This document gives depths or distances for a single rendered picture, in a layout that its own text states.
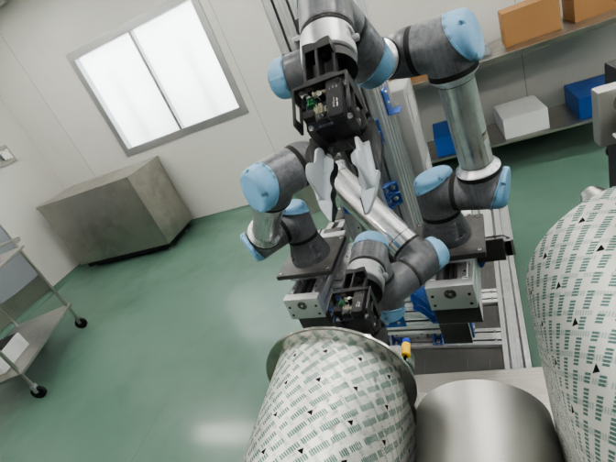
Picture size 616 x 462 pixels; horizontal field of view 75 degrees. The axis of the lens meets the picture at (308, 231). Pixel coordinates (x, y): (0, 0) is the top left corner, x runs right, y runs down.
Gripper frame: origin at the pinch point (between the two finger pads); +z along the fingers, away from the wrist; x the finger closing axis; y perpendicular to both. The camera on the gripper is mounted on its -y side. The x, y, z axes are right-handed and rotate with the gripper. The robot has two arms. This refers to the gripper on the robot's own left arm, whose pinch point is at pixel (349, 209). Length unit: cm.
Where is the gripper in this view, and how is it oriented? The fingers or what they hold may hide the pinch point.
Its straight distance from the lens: 47.8
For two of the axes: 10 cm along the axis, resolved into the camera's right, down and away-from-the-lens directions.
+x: 9.0, -2.0, -3.8
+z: 0.6, 9.3, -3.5
